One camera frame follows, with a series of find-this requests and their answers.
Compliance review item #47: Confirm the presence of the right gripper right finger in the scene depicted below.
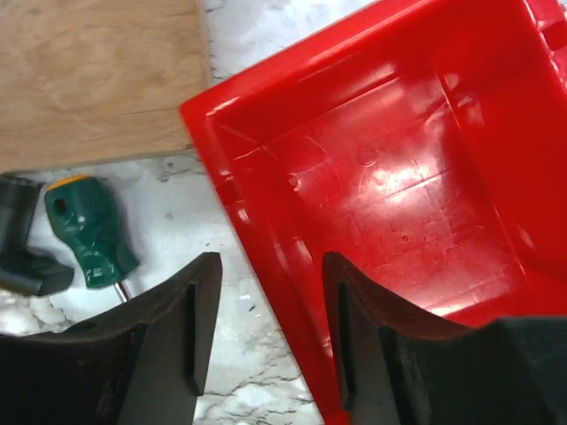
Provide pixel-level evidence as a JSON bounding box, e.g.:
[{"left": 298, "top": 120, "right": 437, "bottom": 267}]
[{"left": 322, "top": 252, "right": 566, "bottom": 424}]

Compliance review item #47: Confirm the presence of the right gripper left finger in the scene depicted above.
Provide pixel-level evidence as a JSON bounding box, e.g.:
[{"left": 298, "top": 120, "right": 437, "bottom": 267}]
[{"left": 1, "top": 252, "right": 221, "bottom": 424}]

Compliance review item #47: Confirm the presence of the black socket adapter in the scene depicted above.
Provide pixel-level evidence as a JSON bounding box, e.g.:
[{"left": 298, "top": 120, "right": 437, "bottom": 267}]
[{"left": 1, "top": 174, "right": 74, "bottom": 298}]

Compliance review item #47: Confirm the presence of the red plastic bin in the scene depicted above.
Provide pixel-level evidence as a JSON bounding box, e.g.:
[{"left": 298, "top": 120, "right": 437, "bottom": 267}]
[{"left": 180, "top": 1, "right": 566, "bottom": 424}]

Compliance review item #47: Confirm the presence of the wooden board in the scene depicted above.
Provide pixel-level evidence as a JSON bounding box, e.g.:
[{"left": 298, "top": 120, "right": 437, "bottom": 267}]
[{"left": 1, "top": 1, "right": 212, "bottom": 172}]

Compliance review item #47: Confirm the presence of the green handle screwdriver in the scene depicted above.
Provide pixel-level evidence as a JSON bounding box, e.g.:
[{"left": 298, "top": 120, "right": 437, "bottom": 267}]
[{"left": 43, "top": 174, "right": 139, "bottom": 303}]

